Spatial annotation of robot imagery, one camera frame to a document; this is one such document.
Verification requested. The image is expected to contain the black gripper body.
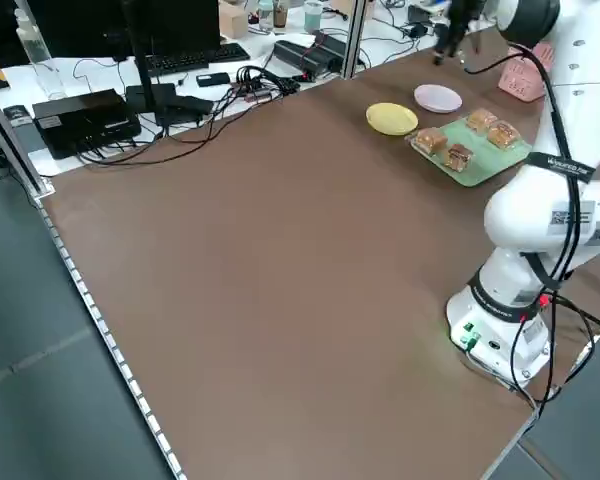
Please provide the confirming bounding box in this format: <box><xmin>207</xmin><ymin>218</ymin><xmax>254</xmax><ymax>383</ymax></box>
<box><xmin>443</xmin><ymin>0</ymin><xmax>482</xmax><ymax>37</ymax></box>

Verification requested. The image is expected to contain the small pink slatted basket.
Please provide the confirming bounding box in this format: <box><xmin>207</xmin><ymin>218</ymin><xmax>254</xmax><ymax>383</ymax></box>
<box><xmin>497</xmin><ymin>42</ymin><xmax>555</xmax><ymax>103</ymax></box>

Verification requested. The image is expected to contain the bread pack clear wrapper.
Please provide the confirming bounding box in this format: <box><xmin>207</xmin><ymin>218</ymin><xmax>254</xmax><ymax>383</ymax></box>
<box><xmin>486</xmin><ymin>120</ymin><xmax>523</xmax><ymax>151</ymax></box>
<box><xmin>465</xmin><ymin>107</ymin><xmax>500</xmax><ymax>134</ymax></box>
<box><xmin>411</xmin><ymin>126</ymin><xmax>449</xmax><ymax>157</ymax></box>
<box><xmin>441</xmin><ymin>143</ymin><xmax>477</xmax><ymax>174</ymax></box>

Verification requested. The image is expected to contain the green rectangular tray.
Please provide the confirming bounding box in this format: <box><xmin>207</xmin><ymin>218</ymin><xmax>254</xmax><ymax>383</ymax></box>
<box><xmin>408</xmin><ymin>114</ymin><xmax>534</xmax><ymax>189</ymax></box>

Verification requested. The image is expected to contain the white round plate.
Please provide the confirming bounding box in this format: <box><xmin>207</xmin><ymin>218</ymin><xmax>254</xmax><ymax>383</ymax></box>
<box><xmin>412</xmin><ymin>84</ymin><xmax>464</xmax><ymax>115</ymax></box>

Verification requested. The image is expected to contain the yellow round plate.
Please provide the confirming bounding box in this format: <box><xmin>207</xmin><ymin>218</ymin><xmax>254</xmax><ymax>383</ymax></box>
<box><xmin>365</xmin><ymin>102</ymin><xmax>420</xmax><ymax>137</ymax></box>

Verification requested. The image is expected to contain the black power supply unit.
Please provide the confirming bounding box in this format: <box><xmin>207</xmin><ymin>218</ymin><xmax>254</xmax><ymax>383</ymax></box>
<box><xmin>272</xmin><ymin>39</ymin><xmax>345</xmax><ymax>81</ymax></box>
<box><xmin>311</xmin><ymin>29</ymin><xmax>352</xmax><ymax>60</ymax></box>

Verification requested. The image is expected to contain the clear plastic bottle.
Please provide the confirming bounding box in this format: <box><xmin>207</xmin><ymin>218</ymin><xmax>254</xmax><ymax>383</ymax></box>
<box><xmin>303</xmin><ymin>0</ymin><xmax>324</xmax><ymax>32</ymax></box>

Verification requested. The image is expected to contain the brown cardboard box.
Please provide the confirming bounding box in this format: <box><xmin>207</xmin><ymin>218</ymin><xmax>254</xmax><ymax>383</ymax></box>
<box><xmin>218</xmin><ymin>0</ymin><xmax>246</xmax><ymax>40</ymax></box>

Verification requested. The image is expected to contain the small black phone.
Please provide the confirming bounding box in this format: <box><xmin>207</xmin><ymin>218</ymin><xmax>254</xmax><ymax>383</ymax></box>
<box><xmin>195</xmin><ymin>72</ymin><xmax>231</xmax><ymax>88</ymax></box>

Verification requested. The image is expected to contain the black keyboard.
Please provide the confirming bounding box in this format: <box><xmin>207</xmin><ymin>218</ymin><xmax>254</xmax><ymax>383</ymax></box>
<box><xmin>142</xmin><ymin>42</ymin><xmax>252</xmax><ymax>77</ymax></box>

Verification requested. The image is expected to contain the black monitor stand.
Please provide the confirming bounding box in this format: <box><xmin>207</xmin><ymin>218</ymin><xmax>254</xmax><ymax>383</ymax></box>
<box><xmin>124</xmin><ymin>52</ymin><xmax>216</xmax><ymax>127</ymax></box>

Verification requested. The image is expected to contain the black computer monitor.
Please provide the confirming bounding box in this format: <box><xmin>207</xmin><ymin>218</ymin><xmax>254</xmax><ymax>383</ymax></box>
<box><xmin>27</xmin><ymin>0</ymin><xmax>222</xmax><ymax>64</ymax></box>

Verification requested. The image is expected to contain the black device box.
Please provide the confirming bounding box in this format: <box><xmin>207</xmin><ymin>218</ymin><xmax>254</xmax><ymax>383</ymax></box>
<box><xmin>31</xmin><ymin>89</ymin><xmax>143</xmax><ymax>161</ymax></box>

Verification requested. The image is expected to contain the clear acrylic stand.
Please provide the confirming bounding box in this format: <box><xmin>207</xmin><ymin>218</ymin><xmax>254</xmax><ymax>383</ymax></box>
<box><xmin>25</xmin><ymin>34</ymin><xmax>67</xmax><ymax>100</ymax></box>

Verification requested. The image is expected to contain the aluminium frame post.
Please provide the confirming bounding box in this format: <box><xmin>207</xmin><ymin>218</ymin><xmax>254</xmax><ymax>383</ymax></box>
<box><xmin>342</xmin><ymin>0</ymin><xmax>367</xmax><ymax>80</ymax></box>

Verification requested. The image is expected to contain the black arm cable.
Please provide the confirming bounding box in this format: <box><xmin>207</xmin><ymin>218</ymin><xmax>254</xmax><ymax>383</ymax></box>
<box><xmin>463</xmin><ymin>42</ymin><xmax>597</xmax><ymax>296</ymax></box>

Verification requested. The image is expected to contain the black cable hub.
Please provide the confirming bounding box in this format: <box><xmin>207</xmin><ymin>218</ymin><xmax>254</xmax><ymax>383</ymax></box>
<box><xmin>235</xmin><ymin>66</ymin><xmax>302</xmax><ymax>102</ymax></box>

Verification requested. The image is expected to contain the black desk cable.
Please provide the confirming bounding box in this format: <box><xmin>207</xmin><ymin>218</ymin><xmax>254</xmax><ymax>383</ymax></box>
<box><xmin>149</xmin><ymin>87</ymin><xmax>251</xmax><ymax>146</ymax></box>
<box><xmin>74</xmin><ymin>99</ymin><xmax>241</xmax><ymax>169</ymax></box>

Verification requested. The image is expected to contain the black base cable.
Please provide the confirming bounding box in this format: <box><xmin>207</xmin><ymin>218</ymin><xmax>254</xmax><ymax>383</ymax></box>
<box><xmin>499</xmin><ymin>292</ymin><xmax>600</xmax><ymax>407</ymax></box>

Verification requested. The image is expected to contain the aluminium frame beam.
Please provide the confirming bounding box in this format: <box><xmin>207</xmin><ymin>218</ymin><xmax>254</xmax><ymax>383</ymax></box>
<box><xmin>0</xmin><ymin>79</ymin><xmax>56</xmax><ymax>199</ymax></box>

